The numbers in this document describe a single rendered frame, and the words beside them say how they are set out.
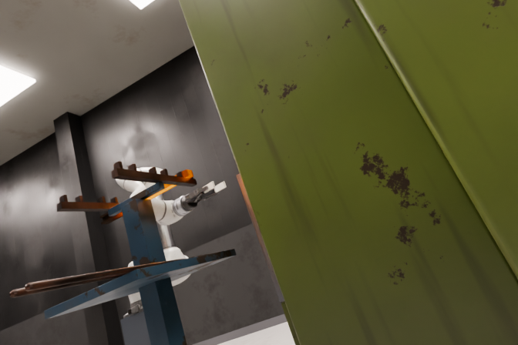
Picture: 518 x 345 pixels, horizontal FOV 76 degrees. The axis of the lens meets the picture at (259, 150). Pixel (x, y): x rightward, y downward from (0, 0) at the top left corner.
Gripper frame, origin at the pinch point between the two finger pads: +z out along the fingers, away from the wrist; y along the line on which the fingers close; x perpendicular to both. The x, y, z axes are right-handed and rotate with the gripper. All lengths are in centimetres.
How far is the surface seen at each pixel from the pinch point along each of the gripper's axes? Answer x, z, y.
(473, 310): -59, 84, 49
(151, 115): 209, -223, -181
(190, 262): -34, 32, 56
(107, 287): -34, 26, 74
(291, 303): -50, 51, 49
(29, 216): 161, -478, -116
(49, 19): 275, -178, -36
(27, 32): 275, -207, -25
